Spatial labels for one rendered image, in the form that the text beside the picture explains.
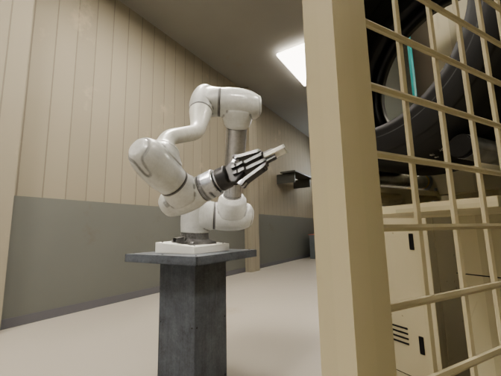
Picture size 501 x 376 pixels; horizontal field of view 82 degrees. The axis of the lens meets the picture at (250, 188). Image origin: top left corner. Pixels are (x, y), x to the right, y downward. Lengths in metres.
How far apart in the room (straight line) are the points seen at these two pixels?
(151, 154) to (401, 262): 1.22
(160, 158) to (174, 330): 1.01
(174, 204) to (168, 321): 0.85
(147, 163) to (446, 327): 1.37
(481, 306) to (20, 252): 3.14
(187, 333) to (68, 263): 2.06
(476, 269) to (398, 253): 0.57
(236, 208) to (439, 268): 0.97
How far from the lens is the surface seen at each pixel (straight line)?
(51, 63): 3.70
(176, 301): 1.58
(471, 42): 0.66
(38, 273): 3.31
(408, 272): 1.55
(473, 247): 1.04
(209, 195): 0.91
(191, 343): 1.56
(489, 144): 0.69
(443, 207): 0.65
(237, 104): 1.31
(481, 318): 1.07
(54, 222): 3.33
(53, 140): 3.44
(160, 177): 0.84
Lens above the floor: 0.75
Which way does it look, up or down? 9 degrees up
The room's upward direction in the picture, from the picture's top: 1 degrees counter-clockwise
